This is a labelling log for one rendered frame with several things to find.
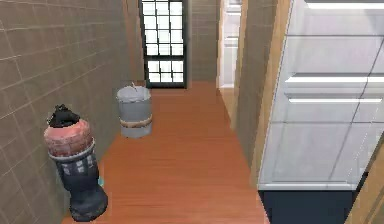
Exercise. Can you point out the grey metal bin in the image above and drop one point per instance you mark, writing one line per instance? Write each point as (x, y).
(135, 111)

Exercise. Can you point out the black framed window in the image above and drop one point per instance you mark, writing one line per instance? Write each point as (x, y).
(164, 43)

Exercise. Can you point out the red and black tower bin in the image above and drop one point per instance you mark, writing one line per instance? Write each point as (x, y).
(75, 156)

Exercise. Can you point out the white kitchen cupboard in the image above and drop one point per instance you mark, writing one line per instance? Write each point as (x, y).
(320, 110)

